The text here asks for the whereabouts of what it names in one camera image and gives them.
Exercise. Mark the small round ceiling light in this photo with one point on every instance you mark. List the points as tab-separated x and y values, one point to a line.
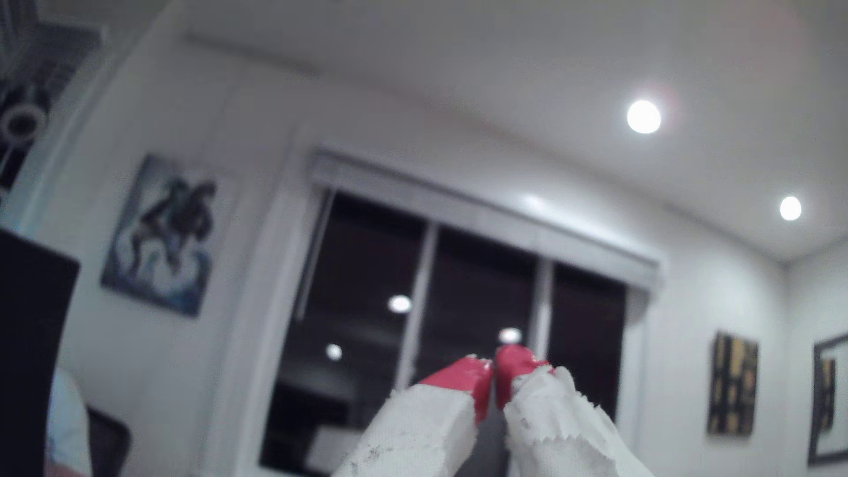
790	208

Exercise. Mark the large round ceiling light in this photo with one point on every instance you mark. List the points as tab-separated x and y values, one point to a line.
644	116

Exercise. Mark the framed wall picture right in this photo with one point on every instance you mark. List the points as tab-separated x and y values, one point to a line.
831	397

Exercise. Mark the black flat panel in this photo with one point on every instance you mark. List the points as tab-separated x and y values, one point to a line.
30	358

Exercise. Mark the pale blue cloth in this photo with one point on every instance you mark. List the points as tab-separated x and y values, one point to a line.
66	430

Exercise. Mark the dark shelf with round object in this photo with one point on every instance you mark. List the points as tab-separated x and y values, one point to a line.
26	106

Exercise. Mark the dark chair back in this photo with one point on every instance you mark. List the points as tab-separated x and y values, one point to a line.
109	444

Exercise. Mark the blue figure wall painting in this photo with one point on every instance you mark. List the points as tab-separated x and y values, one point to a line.
162	235

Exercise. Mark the dark window with white frame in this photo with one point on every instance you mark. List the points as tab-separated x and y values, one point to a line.
477	311

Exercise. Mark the white roller blind cassette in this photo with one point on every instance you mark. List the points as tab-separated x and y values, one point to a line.
483	222

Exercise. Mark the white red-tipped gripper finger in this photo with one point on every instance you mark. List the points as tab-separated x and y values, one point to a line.
563	430
424	424

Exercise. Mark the dark yellow wall picture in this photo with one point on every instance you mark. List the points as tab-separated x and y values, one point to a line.
732	384

